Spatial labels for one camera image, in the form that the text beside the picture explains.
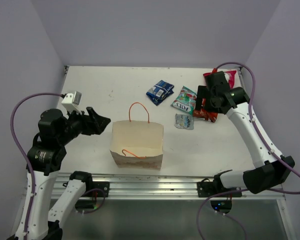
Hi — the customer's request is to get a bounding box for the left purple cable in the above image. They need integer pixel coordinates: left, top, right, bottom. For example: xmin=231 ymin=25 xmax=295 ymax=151
xmin=10 ymin=92 xmax=66 ymax=240

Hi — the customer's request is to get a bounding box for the purple cable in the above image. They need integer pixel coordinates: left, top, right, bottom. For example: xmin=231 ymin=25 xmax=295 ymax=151
xmin=10 ymin=92 xmax=66 ymax=240
xmin=196 ymin=61 xmax=300 ymax=240

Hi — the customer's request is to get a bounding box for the pink snack bag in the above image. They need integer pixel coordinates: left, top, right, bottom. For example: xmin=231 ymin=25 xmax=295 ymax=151
xmin=202 ymin=69 xmax=238 ymax=89

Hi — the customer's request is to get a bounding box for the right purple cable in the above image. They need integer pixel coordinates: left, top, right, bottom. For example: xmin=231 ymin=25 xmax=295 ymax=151
xmin=196 ymin=61 xmax=300 ymax=240

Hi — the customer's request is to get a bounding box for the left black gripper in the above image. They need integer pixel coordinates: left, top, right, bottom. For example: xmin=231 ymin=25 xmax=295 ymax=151
xmin=57 ymin=105 xmax=111 ymax=145

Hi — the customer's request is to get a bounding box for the orange Doritos chip bag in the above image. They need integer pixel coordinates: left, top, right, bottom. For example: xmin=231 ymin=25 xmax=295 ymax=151
xmin=192 ymin=98 xmax=218 ymax=123

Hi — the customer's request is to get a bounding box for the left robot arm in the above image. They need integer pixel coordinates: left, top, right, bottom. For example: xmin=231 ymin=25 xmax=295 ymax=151
xmin=11 ymin=107 xmax=111 ymax=240

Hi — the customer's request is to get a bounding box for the green Fox's candy bag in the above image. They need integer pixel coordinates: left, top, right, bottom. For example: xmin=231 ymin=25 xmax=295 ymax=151
xmin=171 ymin=86 xmax=197 ymax=116

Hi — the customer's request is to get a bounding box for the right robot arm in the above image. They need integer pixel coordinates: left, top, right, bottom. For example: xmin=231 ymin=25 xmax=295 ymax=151
xmin=195 ymin=71 xmax=295 ymax=197

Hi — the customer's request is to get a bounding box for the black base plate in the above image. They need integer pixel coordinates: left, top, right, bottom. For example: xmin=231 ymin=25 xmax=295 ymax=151
xmin=196 ymin=178 xmax=236 ymax=198
xmin=83 ymin=181 xmax=110 ymax=198

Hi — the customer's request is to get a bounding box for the blue snack packet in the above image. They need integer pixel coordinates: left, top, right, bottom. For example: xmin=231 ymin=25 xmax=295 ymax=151
xmin=146 ymin=80 xmax=175 ymax=106

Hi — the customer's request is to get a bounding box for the small silver snack packet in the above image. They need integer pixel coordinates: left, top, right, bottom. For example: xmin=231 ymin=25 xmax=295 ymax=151
xmin=174 ymin=114 xmax=194 ymax=130

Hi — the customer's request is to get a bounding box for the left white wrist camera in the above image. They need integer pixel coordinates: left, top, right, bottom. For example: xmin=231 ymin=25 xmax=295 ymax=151
xmin=61 ymin=91 xmax=82 ymax=114

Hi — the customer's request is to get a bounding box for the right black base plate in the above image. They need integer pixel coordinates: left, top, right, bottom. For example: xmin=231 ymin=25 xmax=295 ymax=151
xmin=196 ymin=178 xmax=236 ymax=198

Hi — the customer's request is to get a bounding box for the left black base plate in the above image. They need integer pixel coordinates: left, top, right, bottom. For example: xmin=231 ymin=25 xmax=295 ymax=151
xmin=83 ymin=181 xmax=110 ymax=198

